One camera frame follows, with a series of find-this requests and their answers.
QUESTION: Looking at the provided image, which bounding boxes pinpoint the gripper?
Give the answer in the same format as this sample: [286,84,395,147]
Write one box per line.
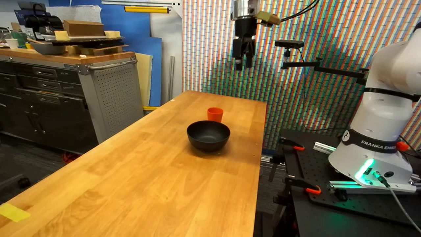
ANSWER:
[232,16,258,71]

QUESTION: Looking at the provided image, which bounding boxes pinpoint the orange cup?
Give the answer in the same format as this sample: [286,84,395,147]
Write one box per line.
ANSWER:
[207,107,224,123]

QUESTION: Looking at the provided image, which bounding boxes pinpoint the black bowl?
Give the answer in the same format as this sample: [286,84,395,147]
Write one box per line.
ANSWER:
[186,120,231,153]

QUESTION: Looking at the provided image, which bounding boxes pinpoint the grey bowl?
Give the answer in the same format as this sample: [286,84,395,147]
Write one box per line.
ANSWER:
[30,42,66,56]

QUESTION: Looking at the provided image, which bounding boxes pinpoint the metal rods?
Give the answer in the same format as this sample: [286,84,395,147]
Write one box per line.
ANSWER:
[167,56,175,103]

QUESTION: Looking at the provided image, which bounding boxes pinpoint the multicoloured patterned backdrop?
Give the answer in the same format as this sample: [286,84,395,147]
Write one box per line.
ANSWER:
[182,0,421,152]

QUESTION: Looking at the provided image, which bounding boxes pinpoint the orange tipped black clamp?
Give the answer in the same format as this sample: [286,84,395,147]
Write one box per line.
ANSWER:
[278,137,305,152]
[284,177,322,196]

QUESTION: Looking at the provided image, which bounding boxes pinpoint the beige foam sheet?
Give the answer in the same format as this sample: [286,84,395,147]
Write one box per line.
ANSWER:
[135,52,154,107]

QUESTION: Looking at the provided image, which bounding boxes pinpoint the yellow bar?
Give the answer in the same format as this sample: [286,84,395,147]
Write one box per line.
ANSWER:
[124,6,171,14]

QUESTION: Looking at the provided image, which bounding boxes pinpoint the blue board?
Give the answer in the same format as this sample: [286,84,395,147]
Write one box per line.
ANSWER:
[49,0,163,108]

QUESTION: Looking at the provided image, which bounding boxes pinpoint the grey tool cabinet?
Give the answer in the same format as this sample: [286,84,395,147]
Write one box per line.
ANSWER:
[0,48,145,154]

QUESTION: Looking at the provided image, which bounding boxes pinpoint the wooden pallet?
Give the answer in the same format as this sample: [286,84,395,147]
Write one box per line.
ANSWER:
[78,44,129,57]

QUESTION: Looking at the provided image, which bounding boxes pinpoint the black tray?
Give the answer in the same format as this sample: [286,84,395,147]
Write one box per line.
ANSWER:
[49,37,125,46]

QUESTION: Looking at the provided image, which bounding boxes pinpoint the brown cardboard box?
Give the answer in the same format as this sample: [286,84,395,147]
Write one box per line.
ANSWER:
[63,20,106,37]

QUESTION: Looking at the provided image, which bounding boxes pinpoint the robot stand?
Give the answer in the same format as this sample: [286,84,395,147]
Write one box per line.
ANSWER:
[268,128,421,237]

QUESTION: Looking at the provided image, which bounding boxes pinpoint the red floor object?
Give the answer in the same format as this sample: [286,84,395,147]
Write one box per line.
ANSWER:
[62,151,80,164]

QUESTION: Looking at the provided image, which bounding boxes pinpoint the black machine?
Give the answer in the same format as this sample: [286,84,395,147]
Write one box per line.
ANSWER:
[17,1,64,34]

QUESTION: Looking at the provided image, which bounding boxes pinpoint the yellow tape piece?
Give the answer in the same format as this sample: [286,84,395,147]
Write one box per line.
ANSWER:
[0,203,31,223]

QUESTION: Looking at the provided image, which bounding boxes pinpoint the camera on mount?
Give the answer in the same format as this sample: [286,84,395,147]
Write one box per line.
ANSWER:
[274,39,369,87]

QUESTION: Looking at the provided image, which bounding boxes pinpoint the black cable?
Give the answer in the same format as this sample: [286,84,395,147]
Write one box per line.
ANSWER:
[297,49,350,133]

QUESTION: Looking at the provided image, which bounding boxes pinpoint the short aluminium rail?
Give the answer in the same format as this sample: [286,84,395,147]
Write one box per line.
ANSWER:
[313,141,340,155]

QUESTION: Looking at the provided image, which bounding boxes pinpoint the grey cable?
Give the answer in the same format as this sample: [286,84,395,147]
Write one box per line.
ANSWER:
[374,171,421,232]

